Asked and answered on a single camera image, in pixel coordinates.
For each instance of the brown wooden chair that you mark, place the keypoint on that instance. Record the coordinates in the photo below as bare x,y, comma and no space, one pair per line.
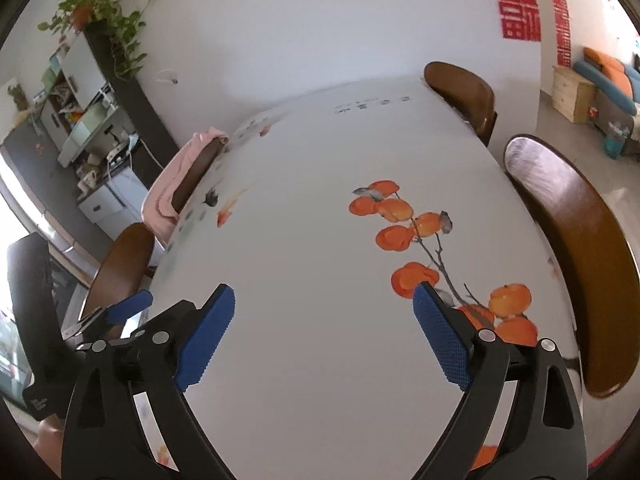
460,95
575,260
125,265

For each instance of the black and white shelf unit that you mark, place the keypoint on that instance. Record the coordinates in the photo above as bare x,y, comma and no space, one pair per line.
135,100

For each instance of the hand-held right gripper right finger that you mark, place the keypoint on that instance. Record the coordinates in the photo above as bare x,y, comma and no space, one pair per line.
442,340

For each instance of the light wooden drawer chest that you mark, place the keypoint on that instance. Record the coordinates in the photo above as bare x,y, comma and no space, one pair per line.
572,92

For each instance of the wide red wall decoration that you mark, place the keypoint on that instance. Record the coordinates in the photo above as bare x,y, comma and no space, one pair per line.
515,5

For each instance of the white floor cabinet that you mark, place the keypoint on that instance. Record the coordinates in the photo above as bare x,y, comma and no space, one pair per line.
107,202

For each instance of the teal bin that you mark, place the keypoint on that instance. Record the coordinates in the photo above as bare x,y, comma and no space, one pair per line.
614,147

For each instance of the green potted plant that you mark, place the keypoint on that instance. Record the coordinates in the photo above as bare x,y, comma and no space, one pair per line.
97,7

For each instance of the person's left forearm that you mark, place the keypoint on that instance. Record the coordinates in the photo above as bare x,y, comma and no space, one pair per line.
47,440

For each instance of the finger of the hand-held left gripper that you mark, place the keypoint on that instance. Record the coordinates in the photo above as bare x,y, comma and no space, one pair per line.
90,334
130,305

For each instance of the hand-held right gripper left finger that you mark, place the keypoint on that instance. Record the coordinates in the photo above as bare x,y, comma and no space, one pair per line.
207,340

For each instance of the white wall hook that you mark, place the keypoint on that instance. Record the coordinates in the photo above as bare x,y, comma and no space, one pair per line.
167,77

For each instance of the narrow red wall decoration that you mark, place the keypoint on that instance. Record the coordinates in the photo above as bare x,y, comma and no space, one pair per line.
560,20

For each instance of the blue orange sofa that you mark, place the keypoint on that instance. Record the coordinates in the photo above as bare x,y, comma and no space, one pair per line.
610,80

